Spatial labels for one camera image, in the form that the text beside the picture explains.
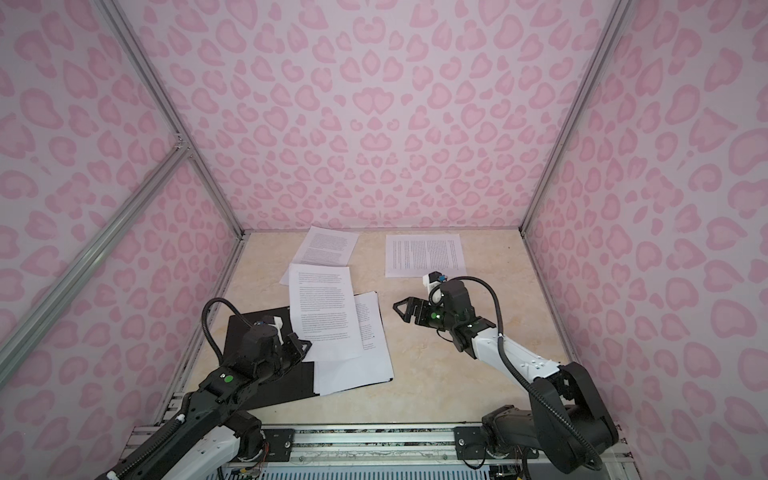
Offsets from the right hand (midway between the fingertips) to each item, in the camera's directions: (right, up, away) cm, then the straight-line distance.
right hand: (405, 307), depth 82 cm
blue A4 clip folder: (-30, -22, +2) cm, 37 cm away
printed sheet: (-18, -19, +1) cm, 26 cm away
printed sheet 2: (-24, -3, +8) cm, 26 cm away
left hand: (-24, -8, -2) cm, 25 cm away
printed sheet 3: (-30, +17, +34) cm, 49 cm away
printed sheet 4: (+5, +14, +31) cm, 35 cm away
